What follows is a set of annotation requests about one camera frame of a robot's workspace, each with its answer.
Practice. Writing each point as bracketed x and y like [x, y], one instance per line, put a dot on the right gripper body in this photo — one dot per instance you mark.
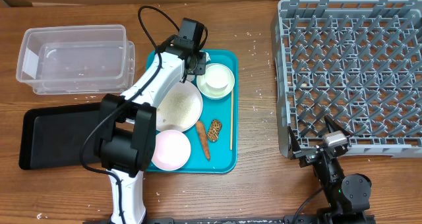
[306, 155]

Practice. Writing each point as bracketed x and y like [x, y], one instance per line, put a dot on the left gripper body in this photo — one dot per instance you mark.
[201, 65]

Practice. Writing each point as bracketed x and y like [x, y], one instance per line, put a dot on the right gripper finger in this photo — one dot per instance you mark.
[332, 126]
[294, 149]

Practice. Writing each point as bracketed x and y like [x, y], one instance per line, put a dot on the white cup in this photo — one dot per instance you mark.
[216, 79]

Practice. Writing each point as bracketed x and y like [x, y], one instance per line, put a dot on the white paper napkin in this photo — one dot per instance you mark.
[207, 57]

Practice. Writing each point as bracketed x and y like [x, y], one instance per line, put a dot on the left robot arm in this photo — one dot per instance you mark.
[126, 133]

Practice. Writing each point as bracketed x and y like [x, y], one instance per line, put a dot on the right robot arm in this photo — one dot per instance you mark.
[347, 195]

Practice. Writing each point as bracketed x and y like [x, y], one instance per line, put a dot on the grey dishwasher rack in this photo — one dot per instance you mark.
[356, 61]

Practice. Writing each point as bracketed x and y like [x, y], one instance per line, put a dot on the clear plastic waste bin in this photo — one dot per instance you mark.
[89, 59]

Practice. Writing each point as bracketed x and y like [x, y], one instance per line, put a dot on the pale green bowl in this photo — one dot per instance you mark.
[203, 88]

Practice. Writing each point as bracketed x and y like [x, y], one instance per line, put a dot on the large white dinner plate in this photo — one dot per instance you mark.
[180, 109]

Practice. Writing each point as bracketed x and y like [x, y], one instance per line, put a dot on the orange carrot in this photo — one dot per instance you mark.
[200, 128]

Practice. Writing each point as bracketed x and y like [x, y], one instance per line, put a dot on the wooden chopstick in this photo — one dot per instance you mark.
[231, 122]

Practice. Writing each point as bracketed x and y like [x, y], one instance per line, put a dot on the brown patterned food piece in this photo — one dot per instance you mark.
[214, 130]

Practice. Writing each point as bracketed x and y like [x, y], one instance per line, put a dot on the teal serving tray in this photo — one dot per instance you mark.
[222, 160]

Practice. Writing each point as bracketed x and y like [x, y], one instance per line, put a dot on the small pink plate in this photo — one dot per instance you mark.
[172, 150]

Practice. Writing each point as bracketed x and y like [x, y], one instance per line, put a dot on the black plastic tray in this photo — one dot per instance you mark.
[53, 136]

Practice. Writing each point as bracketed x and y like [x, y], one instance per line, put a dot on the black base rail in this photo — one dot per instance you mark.
[227, 221]

